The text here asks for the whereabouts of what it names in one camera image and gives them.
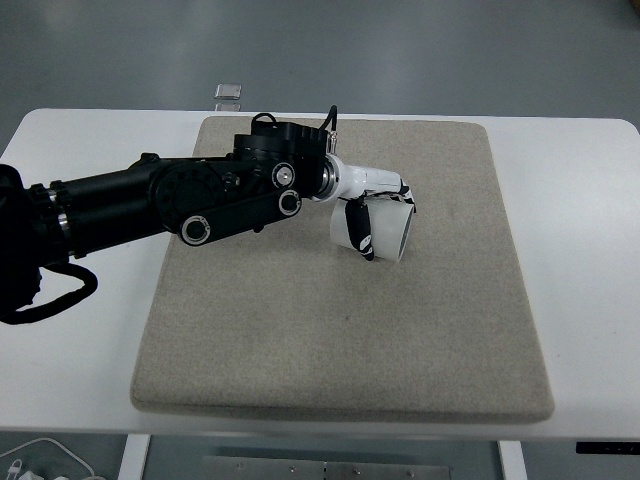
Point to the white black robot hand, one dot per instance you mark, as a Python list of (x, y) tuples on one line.
[(352, 182)]

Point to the white ribbed cup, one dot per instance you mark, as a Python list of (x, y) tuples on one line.
[(390, 222)]

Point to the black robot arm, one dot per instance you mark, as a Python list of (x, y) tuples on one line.
[(266, 177)]

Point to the beige felt mat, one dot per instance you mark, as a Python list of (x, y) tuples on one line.
[(284, 324)]

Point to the white table leg right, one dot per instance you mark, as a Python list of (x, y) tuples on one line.
[(512, 460)]

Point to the white table leg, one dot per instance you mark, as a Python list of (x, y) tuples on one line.
[(134, 457), (512, 460)]

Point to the black table control panel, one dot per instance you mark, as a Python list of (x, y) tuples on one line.
[(608, 448)]

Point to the white table leg left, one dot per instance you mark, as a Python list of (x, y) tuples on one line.
[(134, 457)]

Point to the grey metal base plate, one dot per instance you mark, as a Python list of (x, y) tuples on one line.
[(228, 467)]

